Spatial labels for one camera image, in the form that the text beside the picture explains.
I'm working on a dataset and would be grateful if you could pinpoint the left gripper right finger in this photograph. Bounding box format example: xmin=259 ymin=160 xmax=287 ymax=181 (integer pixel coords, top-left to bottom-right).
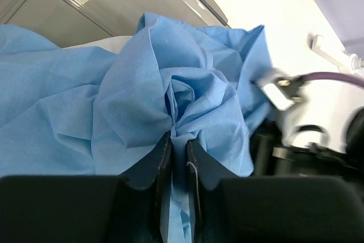
xmin=186 ymin=140 xmax=363 ymax=242

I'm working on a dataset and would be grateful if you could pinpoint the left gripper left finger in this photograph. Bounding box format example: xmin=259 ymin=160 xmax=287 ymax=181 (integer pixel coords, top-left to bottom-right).
xmin=1 ymin=134 xmax=172 ymax=242

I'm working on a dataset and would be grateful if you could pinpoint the blue shirt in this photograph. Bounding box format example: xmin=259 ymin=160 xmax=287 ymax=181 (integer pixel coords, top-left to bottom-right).
xmin=1 ymin=13 xmax=272 ymax=242

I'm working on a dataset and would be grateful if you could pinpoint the white shirt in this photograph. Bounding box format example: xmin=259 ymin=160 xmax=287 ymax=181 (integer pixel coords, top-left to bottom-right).
xmin=65 ymin=36 xmax=132 ymax=53

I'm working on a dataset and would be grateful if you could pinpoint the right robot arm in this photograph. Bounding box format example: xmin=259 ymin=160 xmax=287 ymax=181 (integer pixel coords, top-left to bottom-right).
xmin=250 ymin=108 xmax=363 ymax=182

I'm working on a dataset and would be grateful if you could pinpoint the white clothes rack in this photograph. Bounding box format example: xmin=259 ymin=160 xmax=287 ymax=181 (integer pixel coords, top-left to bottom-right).
xmin=311 ymin=35 xmax=363 ymax=77

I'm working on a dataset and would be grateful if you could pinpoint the grey transparent plastic bin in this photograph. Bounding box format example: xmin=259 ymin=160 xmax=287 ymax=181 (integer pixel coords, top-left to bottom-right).
xmin=1 ymin=0 xmax=228 ymax=47

